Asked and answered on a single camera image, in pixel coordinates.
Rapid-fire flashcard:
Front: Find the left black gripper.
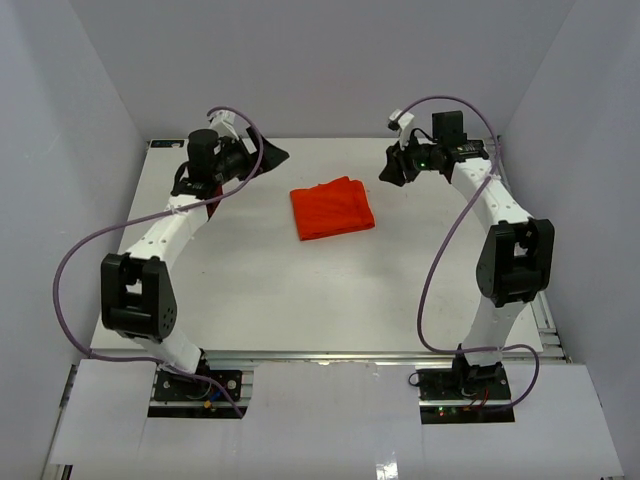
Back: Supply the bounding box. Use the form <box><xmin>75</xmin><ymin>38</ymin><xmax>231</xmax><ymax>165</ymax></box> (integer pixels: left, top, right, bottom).
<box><xmin>212</xmin><ymin>127</ymin><xmax>287</xmax><ymax>185</ymax></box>

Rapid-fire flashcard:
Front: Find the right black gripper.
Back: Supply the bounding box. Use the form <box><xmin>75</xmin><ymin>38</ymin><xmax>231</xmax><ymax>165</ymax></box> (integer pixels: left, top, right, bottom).
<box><xmin>379</xmin><ymin>130</ymin><xmax>443</xmax><ymax>187</ymax></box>

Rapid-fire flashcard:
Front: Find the orange t-shirt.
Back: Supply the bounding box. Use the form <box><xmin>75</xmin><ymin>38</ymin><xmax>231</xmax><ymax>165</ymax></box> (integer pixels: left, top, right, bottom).
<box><xmin>290</xmin><ymin>176</ymin><xmax>376</xmax><ymax>241</ymax></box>

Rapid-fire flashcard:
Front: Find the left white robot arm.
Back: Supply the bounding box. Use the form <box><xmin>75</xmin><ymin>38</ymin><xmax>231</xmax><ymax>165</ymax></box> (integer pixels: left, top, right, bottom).
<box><xmin>100</xmin><ymin>128</ymin><xmax>290</xmax><ymax>399</ymax></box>

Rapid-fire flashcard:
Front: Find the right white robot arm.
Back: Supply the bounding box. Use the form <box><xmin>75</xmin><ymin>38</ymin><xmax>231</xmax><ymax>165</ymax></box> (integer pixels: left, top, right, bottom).
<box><xmin>379</xmin><ymin>110</ymin><xmax>555</xmax><ymax>399</ymax></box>

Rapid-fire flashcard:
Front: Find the left blue table label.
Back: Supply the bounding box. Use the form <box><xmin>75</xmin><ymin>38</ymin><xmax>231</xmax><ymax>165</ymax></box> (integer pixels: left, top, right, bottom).
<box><xmin>149</xmin><ymin>139</ymin><xmax>185</xmax><ymax>149</ymax></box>

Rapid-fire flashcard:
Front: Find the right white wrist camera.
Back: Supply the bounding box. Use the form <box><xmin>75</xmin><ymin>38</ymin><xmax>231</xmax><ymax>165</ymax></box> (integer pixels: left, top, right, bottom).
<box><xmin>387</xmin><ymin>109</ymin><xmax>415</xmax><ymax>150</ymax></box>

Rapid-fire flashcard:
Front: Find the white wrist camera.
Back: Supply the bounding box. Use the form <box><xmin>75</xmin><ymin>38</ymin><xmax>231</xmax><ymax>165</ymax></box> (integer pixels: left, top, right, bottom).
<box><xmin>207</xmin><ymin>109</ymin><xmax>239</xmax><ymax>139</ymax></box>
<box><xmin>387</xmin><ymin>109</ymin><xmax>415</xmax><ymax>150</ymax></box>

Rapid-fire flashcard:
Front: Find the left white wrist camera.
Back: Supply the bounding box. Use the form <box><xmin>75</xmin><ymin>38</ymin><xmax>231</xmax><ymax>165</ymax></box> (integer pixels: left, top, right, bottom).
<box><xmin>207</xmin><ymin>109</ymin><xmax>239</xmax><ymax>139</ymax></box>

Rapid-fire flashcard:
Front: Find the aluminium front rail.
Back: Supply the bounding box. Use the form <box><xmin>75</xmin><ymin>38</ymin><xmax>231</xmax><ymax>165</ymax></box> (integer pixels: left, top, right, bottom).
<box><xmin>94</xmin><ymin>346</ymin><xmax>568</xmax><ymax>364</ymax></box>

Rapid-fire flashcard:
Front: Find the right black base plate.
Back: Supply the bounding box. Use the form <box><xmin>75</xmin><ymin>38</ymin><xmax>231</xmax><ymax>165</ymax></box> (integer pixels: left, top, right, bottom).
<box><xmin>407</xmin><ymin>368</ymin><xmax>515</xmax><ymax>426</ymax></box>

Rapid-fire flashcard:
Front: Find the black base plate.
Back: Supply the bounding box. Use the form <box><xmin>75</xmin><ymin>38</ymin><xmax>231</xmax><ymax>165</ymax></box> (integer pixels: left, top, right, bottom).
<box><xmin>407</xmin><ymin>368</ymin><xmax>515</xmax><ymax>426</ymax></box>
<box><xmin>147</xmin><ymin>368</ymin><xmax>248</xmax><ymax>420</ymax></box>

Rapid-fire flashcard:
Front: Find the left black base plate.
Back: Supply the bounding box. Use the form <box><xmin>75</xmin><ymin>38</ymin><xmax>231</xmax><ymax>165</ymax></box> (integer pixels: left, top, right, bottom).
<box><xmin>147</xmin><ymin>368</ymin><xmax>248</xmax><ymax>420</ymax></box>

